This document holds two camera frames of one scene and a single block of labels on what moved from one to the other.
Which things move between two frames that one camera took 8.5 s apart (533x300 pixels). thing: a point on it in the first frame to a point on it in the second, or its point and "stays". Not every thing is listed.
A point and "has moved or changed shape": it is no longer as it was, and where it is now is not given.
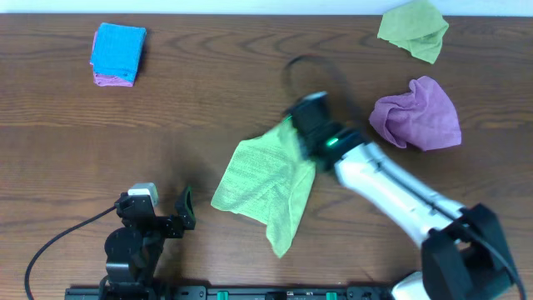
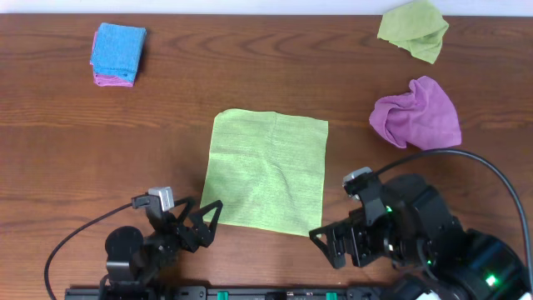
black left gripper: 165,225 to 180,232
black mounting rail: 229,293 stays
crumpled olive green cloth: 415,27 stays
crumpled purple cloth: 425,117 stays
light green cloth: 269,181 has moved or changed shape
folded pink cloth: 106,79 stays
